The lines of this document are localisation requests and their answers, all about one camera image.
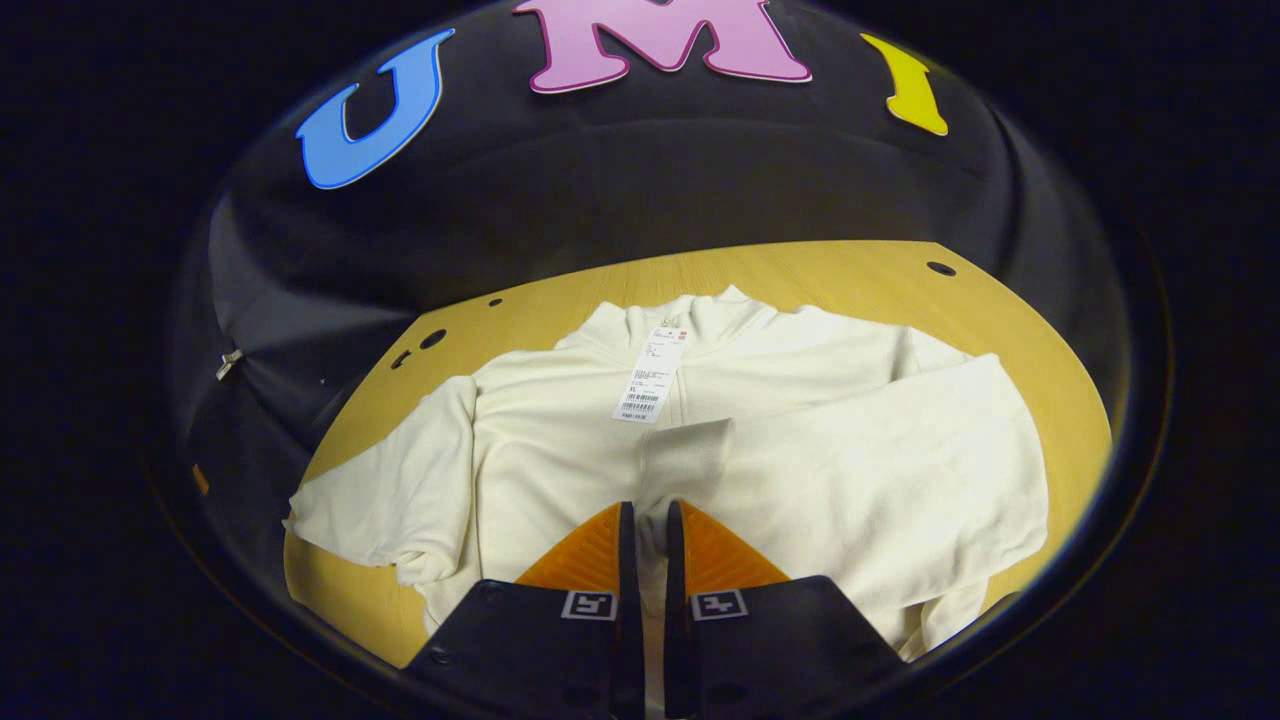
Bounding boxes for black backdrop cloth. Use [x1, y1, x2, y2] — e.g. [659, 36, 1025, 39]
[165, 0, 1136, 601]

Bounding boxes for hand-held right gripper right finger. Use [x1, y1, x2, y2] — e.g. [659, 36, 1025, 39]
[663, 500, 906, 720]

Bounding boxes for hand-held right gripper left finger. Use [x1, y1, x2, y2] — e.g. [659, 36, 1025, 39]
[400, 500, 642, 720]

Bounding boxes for cream white zip sweatshirt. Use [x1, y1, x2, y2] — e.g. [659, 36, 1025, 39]
[283, 285, 1051, 720]

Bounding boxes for white paper hang tag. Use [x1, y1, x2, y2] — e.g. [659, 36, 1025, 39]
[612, 325, 689, 425]

